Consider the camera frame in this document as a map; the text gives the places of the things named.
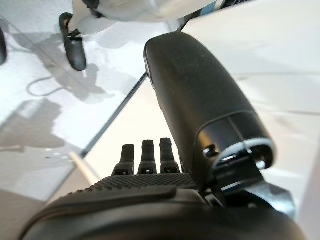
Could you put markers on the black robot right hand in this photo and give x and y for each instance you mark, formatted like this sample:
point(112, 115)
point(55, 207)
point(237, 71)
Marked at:
point(200, 95)

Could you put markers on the black robot left foot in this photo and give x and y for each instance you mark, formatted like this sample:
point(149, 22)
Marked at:
point(2, 47)

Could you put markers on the black robot right foot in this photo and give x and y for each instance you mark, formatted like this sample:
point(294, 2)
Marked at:
point(73, 50)

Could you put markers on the black robot foot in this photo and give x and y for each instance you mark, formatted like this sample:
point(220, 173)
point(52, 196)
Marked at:
point(73, 50)
point(2, 47)

